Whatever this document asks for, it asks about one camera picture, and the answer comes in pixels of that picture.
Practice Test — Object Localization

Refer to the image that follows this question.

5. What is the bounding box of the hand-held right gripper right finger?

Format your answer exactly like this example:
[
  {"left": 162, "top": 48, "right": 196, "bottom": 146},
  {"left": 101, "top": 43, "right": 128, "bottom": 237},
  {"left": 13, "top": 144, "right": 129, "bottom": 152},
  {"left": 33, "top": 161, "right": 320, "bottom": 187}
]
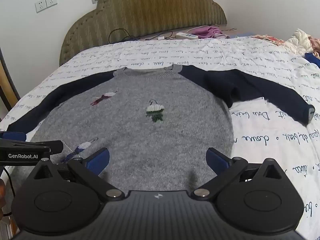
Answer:
[{"left": 191, "top": 147, "right": 287, "bottom": 201}]

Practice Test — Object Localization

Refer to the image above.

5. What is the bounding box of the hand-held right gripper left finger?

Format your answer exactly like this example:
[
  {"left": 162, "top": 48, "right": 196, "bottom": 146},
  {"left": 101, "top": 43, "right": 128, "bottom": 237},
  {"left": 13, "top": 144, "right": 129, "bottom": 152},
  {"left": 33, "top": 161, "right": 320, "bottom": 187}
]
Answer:
[{"left": 32, "top": 147, "right": 125, "bottom": 202}]

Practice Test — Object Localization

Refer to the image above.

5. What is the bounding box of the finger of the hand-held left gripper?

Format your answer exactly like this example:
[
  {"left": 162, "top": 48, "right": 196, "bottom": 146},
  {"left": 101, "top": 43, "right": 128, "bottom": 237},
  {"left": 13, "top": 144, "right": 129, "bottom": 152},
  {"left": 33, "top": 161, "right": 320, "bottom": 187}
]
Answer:
[
  {"left": 0, "top": 131, "right": 27, "bottom": 142},
  {"left": 0, "top": 140, "right": 63, "bottom": 153}
]

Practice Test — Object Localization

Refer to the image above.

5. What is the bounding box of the grey sweater with navy sleeves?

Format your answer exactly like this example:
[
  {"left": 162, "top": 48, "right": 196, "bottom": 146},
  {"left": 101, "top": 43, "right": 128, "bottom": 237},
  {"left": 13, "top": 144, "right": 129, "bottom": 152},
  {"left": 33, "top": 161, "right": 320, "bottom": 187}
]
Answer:
[{"left": 7, "top": 64, "right": 316, "bottom": 195}]

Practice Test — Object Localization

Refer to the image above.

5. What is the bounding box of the white quilt with script print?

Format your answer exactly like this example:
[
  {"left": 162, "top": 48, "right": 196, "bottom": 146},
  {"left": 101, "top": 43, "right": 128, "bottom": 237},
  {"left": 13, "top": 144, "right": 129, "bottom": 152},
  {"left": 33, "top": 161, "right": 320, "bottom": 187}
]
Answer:
[{"left": 0, "top": 36, "right": 320, "bottom": 240}]

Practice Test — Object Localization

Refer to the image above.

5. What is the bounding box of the white power strip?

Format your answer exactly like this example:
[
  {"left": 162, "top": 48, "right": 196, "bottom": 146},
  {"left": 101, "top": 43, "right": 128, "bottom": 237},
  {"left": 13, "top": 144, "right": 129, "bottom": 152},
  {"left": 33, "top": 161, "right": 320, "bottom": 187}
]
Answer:
[{"left": 176, "top": 32, "right": 199, "bottom": 40}]

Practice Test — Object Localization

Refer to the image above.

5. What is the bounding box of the purple cloth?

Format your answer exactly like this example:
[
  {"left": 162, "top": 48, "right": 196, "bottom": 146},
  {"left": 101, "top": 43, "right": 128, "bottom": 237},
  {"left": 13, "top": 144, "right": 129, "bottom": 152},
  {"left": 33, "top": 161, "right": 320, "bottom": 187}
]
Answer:
[{"left": 187, "top": 26, "right": 223, "bottom": 39}]

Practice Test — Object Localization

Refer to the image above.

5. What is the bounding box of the blue cloth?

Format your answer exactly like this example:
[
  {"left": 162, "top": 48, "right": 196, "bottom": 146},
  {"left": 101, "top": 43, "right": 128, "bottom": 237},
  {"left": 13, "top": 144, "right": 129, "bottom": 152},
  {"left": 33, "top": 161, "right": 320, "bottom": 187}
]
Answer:
[{"left": 304, "top": 52, "right": 320, "bottom": 68}]

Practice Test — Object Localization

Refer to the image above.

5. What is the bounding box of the cream quilted cloth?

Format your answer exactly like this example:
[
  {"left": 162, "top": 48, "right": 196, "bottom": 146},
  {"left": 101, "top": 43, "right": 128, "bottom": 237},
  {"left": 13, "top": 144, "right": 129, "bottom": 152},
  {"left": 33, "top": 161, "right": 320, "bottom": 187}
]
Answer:
[{"left": 286, "top": 29, "right": 313, "bottom": 55}]

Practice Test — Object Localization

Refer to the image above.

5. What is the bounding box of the pink cloth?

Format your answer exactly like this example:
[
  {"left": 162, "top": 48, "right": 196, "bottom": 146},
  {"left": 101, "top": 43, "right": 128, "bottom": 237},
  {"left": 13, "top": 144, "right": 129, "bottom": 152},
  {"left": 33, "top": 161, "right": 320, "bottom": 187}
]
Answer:
[{"left": 309, "top": 37, "right": 320, "bottom": 57}]

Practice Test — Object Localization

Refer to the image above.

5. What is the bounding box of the olive upholstered headboard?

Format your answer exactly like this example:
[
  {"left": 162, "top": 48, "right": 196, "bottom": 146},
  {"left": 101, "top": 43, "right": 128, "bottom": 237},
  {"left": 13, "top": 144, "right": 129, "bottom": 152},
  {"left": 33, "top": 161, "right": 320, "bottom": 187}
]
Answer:
[{"left": 59, "top": 0, "right": 227, "bottom": 67}]

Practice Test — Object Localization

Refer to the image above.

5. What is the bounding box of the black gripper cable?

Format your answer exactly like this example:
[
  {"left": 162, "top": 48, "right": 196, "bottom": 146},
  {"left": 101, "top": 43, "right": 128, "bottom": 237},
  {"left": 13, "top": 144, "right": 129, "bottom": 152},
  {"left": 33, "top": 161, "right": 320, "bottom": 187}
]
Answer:
[{"left": 2, "top": 166, "right": 13, "bottom": 217}]

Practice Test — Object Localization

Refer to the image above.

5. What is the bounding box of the gold and brown wooden frame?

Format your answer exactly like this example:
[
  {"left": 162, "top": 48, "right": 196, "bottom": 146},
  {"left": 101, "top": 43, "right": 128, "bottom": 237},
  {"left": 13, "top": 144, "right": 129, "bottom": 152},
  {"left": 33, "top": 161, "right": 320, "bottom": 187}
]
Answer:
[{"left": 0, "top": 46, "right": 21, "bottom": 120}]

